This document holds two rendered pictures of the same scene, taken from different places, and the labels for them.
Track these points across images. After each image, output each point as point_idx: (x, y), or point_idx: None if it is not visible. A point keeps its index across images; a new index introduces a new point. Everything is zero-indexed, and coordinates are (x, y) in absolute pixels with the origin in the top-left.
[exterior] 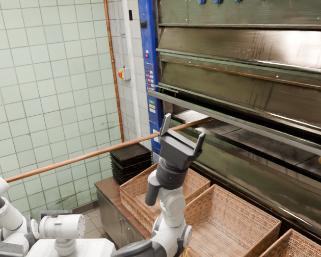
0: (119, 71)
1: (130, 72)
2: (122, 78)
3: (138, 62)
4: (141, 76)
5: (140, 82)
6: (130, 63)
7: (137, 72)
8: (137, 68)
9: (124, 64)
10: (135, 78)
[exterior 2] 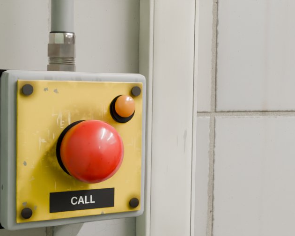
0: (39, 115)
1: (157, 109)
2: (95, 201)
3: (270, 3)
4: (290, 131)
5: (265, 188)
6: (179, 11)
7: (235, 103)
8: (251, 62)
9: (73, 20)
10: (196, 172)
